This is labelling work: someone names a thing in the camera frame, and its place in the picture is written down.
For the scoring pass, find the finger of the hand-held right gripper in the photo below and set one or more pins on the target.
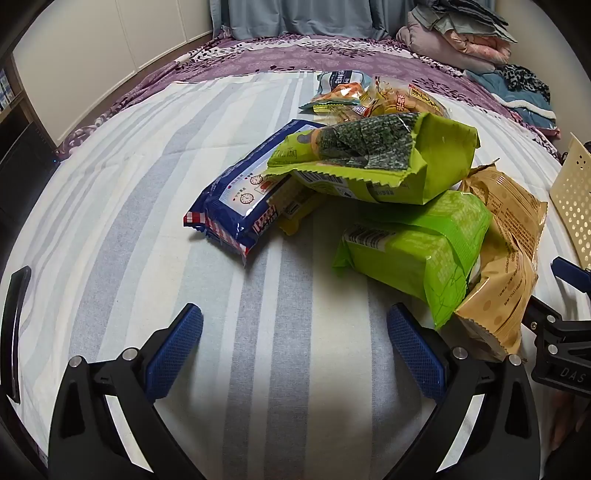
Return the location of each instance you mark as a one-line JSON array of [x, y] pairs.
[[572, 274], [542, 316]]

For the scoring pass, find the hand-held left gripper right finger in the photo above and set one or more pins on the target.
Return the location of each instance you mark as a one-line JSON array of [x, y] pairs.
[[415, 355]]

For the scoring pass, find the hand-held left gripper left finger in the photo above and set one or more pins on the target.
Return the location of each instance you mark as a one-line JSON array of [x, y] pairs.
[[178, 350]]

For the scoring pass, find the cream perforated plastic basket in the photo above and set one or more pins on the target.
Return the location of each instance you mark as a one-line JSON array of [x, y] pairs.
[[572, 203]]

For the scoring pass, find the plain green snack packet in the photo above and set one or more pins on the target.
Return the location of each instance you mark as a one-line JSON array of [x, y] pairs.
[[415, 258]]

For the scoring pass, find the blue striped snack pack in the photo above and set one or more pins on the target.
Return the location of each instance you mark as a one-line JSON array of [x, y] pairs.
[[231, 203]]

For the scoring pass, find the yellow snack packet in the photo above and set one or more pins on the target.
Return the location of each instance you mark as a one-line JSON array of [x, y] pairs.
[[291, 210]]

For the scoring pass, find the green seaweed snack bag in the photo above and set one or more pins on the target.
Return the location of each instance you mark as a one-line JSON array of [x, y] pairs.
[[415, 157]]

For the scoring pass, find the clear cracker bag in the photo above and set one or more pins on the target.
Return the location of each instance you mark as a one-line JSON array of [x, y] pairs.
[[401, 99]]

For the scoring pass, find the light blue snack packet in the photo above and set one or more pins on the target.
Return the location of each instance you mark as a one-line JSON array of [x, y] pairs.
[[339, 81]]

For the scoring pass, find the person's right hand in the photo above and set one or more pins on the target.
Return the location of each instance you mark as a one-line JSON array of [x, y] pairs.
[[565, 420]]

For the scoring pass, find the striped blanket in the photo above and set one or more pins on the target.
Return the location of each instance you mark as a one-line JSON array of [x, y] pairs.
[[138, 230]]

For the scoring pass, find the black phone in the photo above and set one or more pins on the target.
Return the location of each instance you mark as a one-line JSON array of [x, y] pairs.
[[14, 323]]

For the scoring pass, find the blue folded towel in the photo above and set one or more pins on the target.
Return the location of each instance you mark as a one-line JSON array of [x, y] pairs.
[[517, 106]]

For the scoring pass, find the leopard print cloth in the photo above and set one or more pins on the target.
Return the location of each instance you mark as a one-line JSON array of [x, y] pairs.
[[524, 81]]

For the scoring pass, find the pink folded quilt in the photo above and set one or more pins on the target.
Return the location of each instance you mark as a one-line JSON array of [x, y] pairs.
[[480, 48]]

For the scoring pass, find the purple floral bedsheet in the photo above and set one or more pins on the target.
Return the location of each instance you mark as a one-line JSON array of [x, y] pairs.
[[277, 57]]

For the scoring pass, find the blue curtain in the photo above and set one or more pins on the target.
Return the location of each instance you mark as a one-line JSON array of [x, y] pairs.
[[300, 18]]

